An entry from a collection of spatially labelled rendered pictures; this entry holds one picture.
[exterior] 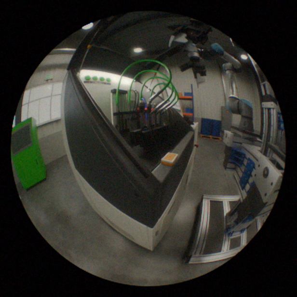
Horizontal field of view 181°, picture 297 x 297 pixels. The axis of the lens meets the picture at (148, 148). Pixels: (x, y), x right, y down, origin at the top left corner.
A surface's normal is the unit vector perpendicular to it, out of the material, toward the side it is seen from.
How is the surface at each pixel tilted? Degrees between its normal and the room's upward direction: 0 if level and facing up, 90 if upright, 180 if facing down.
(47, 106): 90
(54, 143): 90
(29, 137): 90
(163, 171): 0
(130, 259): 0
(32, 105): 90
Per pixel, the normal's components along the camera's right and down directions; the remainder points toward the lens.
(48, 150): 0.90, 0.12
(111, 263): -0.03, -0.94
